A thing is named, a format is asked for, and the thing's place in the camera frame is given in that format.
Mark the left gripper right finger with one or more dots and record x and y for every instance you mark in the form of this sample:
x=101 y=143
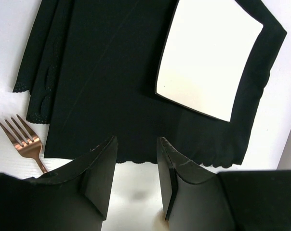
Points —
x=188 y=191

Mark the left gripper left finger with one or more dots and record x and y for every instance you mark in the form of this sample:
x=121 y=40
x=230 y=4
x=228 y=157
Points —
x=95 y=170

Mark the copper fork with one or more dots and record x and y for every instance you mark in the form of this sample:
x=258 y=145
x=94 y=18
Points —
x=25 y=140

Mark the black cloth placemat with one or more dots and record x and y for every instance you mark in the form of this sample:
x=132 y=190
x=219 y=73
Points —
x=91 y=68

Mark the square white plate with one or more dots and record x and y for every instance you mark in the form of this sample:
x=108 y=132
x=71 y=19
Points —
x=206 y=50

